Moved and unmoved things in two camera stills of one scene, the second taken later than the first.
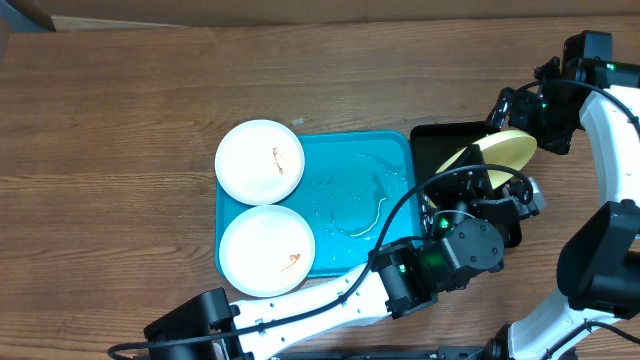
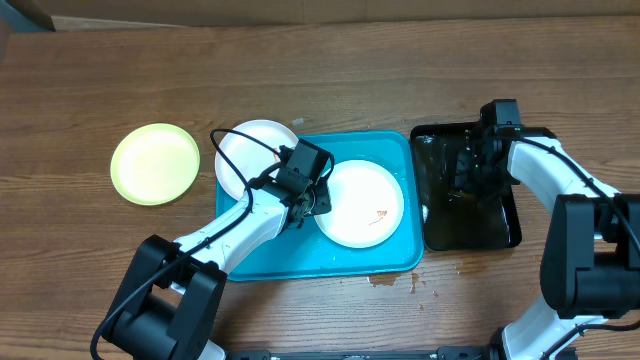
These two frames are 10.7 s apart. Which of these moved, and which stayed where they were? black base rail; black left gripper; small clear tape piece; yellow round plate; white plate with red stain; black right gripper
Moved: yellow round plate; black left gripper; black right gripper
Stayed: white plate with red stain; small clear tape piece; black base rail
